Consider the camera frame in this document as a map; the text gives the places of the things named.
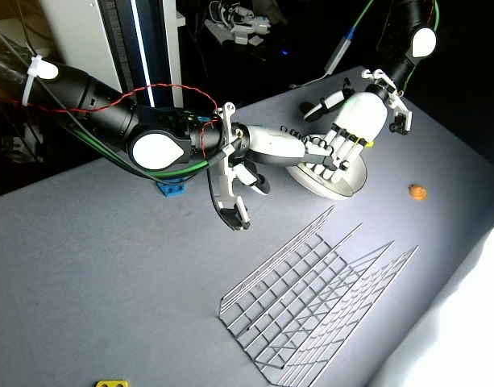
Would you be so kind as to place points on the spare white robot hands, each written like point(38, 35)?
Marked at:
point(242, 24)

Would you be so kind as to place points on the grey table cloth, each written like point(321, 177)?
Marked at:
point(109, 262)

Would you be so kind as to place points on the white column with light strip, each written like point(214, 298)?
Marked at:
point(81, 36)

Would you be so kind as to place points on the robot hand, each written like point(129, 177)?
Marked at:
point(363, 113)
point(275, 147)

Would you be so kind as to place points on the yellow toy block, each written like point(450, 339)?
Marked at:
point(111, 384)
point(370, 142)

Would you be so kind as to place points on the white bowl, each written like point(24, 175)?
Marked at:
point(311, 183)

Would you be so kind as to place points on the orange swirl toy pastry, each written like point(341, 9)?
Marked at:
point(418, 192)

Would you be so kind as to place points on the white plate with dark rim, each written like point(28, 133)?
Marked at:
point(353, 179)

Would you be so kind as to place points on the blue toy block with holes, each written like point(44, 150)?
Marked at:
point(172, 188)

